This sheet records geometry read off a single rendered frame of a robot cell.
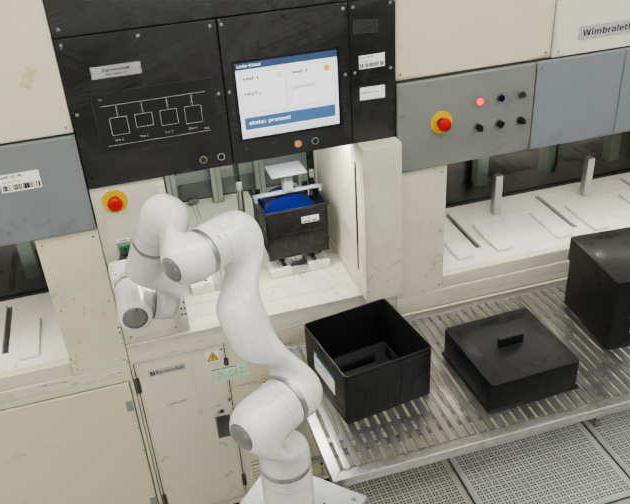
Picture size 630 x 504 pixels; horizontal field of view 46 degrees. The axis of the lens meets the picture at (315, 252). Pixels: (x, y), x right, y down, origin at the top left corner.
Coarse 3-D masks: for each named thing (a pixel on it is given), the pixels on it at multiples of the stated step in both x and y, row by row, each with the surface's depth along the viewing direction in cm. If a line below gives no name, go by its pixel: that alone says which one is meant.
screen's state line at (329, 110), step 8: (288, 112) 206; (296, 112) 206; (304, 112) 207; (312, 112) 208; (320, 112) 208; (328, 112) 209; (248, 120) 204; (256, 120) 204; (264, 120) 205; (272, 120) 206; (280, 120) 206; (288, 120) 207; (296, 120) 208; (304, 120) 208; (248, 128) 205
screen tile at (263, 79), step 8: (256, 72) 198; (264, 72) 198; (272, 72) 199; (240, 80) 197; (248, 80) 198; (256, 80) 199; (264, 80) 199; (272, 80) 200; (280, 80) 201; (248, 88) 199; (256, 88) 200; (280, 88) 202; (264, 96) 202; (272, 96) 202; (280, 96) 203; (248, 104) 201; (256, 104) 202; (264, 104) 203; (272, 104) 203; (280, 104) 204; (248, 112) 202
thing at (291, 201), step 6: (282, 198) 252; (288, 198) 253; (294, 198) 254; (300, 198) 255; (306, 198) 255; (270, 204) 252; (276, 204) 253; (282, 204) 254; (288, 204) 254; (294, 204) 255; (300, 204) 256; (306, 204) 256; (312, 204) 257; (270, 210) 253; (276, 210) 254; (282, 210) 255
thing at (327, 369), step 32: (320, 320) 223; (352, 320) 229; (384, 320) 234; (320, 352) 213; (352, 352) 235; (384, 352) 234; (416, 352) 207; (352, 384) 202; (384, 384) 208; (416, 384) 213; (352, 416) 208
